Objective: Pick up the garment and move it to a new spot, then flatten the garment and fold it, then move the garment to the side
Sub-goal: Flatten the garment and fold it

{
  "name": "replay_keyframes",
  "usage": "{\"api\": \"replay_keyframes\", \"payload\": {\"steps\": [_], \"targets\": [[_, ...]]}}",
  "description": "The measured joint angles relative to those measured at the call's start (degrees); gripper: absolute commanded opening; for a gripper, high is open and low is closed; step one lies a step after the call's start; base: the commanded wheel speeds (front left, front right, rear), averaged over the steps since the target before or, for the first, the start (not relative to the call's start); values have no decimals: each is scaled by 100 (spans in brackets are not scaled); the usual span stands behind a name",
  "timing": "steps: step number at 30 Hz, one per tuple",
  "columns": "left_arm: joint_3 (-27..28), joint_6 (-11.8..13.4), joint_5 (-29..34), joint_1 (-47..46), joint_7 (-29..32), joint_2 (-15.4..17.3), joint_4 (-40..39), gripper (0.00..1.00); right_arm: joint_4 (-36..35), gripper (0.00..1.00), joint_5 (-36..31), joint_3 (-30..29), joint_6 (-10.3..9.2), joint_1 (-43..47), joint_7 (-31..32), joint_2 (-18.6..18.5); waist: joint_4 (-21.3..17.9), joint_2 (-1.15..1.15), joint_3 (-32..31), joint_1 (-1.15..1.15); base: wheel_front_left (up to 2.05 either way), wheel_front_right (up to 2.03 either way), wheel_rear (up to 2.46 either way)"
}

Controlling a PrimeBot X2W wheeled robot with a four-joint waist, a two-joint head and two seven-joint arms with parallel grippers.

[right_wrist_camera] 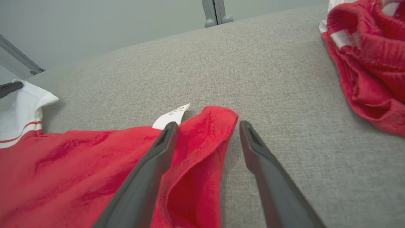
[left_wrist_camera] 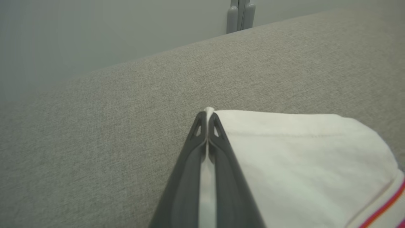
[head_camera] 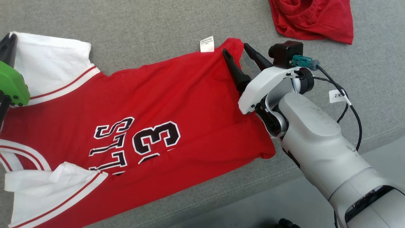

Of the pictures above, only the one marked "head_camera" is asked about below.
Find white cable label tag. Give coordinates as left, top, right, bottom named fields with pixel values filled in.
left=329, top=89, right=352, bottom=104

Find right arm cable teal connector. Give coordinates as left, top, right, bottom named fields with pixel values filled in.
left=292, top=54, right=363, bottom=151

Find red jersey white sleeves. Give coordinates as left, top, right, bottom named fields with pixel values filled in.
left=0, top=32, right=276, bottom=228

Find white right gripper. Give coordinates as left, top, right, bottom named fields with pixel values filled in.
left=222, top=43, right=306, bottom=115

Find red shorts white trim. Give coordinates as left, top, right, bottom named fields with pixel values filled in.
left=269, top=0, right=354, bottom=45

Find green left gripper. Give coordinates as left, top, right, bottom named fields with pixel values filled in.
left=0, top=33, right=31, bottom=106

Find grey fabric cushion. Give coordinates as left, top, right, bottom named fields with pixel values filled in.
left=0, top=0, right=405, bottom=228

